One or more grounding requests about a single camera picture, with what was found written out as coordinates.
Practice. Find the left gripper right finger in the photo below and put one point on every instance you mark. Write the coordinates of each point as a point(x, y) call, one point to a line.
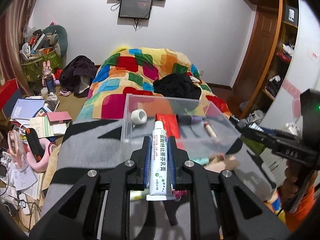
point(170, 149)

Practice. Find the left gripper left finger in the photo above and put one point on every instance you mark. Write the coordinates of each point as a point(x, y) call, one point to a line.
point(147, 142)

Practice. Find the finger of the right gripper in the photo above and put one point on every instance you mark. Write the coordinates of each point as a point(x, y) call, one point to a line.
point(271, 131)
point(271, 141)

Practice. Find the white medical tape roll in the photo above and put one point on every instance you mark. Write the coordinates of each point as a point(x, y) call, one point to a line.
point(139, 117)

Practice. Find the white green ointment tube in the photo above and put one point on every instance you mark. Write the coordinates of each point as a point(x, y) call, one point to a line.
point(159, 181)

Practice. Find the green glass bottle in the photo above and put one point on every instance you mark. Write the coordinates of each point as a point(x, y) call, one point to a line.
point(247, 131)

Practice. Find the mint green bottle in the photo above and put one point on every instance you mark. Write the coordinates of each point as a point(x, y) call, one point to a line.
point(202, 161)

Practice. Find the magenta hair scrunchie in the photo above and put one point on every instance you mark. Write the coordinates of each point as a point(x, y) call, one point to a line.
point(179, 194)

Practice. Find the red envelope packet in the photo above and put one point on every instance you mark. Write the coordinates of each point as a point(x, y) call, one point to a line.
point(170, 126)

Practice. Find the clear plastic storage bin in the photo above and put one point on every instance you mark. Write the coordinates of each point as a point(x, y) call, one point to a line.
point(198, 126)

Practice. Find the wooden shelf cabinet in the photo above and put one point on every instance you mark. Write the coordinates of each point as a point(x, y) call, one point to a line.
point(279, 60)

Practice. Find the beige cream tube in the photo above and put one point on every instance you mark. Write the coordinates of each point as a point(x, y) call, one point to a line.
point(220, 163)

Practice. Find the long pale green tube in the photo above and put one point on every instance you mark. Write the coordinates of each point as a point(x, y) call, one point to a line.
point(138, 195)

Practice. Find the beige wooden roller stick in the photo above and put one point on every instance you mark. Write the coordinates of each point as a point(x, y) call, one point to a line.
point(209, 130)

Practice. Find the colourful patchwork quilt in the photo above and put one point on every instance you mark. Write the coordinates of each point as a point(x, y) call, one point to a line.
point(133, 71)

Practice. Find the black clothing pile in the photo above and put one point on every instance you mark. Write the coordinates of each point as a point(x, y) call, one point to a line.
point(177, 86)

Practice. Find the dark purple clothing heap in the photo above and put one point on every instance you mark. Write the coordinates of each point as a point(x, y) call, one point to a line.
point(78, 75)

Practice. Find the wooden door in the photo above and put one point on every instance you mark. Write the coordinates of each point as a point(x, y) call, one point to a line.
point(257, 53)

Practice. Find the pink bunny figurine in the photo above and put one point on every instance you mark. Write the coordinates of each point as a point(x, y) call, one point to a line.
point(48, 78)

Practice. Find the light blue notebook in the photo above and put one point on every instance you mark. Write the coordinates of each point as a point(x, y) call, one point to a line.
point(26, 108)

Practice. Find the teal neck pillow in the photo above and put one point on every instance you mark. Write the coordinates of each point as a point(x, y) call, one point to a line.
point(57, 36)

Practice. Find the green cluttered basket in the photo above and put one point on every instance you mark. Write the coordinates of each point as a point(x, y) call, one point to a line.
point(33, 68)

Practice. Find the red flat box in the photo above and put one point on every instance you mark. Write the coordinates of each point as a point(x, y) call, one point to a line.
point(7, 90)

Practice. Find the striped brown curtain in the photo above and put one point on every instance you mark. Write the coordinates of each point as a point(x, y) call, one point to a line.
point(15, 15)

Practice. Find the wall mounted black screen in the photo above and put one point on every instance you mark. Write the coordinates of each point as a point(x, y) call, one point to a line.
point(135, 9)

